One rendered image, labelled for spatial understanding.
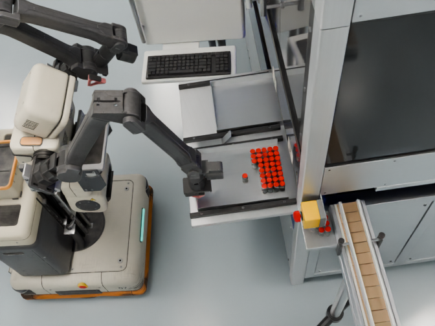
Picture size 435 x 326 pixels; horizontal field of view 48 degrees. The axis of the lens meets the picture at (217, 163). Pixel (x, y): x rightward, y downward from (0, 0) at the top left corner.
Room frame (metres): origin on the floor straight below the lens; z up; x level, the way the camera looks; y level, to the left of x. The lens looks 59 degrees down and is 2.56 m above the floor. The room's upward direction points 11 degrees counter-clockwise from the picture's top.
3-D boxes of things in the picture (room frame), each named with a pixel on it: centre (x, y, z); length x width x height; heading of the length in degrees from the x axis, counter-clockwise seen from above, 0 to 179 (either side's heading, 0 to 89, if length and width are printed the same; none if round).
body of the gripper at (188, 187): (0.87, 0.09, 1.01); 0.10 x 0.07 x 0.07; 87
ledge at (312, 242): (0.66, -0.33, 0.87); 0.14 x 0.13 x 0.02; 87
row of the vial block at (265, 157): (0.93, -0.18, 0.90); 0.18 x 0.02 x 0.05; 177
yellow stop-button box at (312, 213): (0.67, -0.29, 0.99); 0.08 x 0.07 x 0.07; 87
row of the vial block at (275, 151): (0.92, -0.23, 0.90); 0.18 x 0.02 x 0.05; 177
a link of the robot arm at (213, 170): (0.87, 0.04, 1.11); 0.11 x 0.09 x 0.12; 85
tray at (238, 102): (1.27, -0.20, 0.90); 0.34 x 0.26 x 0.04; 87
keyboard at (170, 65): (1.62, 0.05, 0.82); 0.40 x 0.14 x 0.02; 81
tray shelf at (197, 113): (1.10, -0.12, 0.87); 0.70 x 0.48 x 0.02; 177
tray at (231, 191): (0.93, -0.07, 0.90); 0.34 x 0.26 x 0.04; 87
